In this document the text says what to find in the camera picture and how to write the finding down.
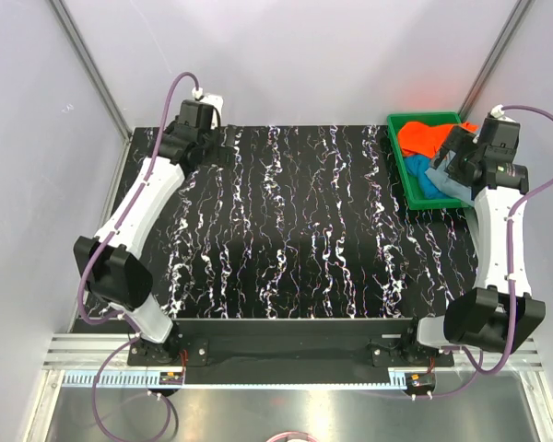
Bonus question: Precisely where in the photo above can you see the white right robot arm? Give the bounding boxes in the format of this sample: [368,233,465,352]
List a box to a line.
[399,115,546,366]

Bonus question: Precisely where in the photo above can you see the aluminium corner post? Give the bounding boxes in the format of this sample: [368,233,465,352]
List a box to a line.
[45,0,134,139]
[458,0,535,120]

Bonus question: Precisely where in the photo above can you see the orange t shirt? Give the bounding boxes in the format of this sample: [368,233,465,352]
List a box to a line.
[397,122,478,158]

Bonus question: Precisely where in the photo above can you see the left aluminium corner post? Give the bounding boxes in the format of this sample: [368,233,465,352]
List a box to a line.
[45,0,134,139]

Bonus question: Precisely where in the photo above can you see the right aluminium corner post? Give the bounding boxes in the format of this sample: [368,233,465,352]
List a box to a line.
[458,0,535,120]

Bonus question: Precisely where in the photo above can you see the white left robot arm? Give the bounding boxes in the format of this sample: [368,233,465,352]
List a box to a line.
[74,94,228,365]

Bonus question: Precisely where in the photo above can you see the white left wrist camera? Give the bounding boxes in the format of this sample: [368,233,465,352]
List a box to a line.
[192,87,224,111]

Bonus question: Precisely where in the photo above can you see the blue t shirt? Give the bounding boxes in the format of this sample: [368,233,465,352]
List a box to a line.
[404,154,446,200]

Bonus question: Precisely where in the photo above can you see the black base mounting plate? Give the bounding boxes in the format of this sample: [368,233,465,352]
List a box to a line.
[128,319,454,369]

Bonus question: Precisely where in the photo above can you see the right connector box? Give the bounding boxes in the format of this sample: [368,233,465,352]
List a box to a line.
[406,372,436,395]

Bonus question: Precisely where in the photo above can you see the aluminium frame rail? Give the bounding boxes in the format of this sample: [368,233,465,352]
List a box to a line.
[43,334,544,390]

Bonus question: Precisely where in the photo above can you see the grey-blue t shirt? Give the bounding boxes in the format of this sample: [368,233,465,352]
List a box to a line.
[425,168,474,207]

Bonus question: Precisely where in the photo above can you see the green plastic bin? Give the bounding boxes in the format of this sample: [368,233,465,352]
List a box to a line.
[387,111,477,210]

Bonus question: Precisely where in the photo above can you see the connector box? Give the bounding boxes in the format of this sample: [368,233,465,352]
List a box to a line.
[159,367,185,385]
[406,372,436,395]

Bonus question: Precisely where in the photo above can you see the left connector box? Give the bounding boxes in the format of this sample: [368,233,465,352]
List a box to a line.
[159,367,185,385]

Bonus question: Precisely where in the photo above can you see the pink cable loop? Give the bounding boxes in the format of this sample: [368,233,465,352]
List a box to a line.
[265,430,315,442]

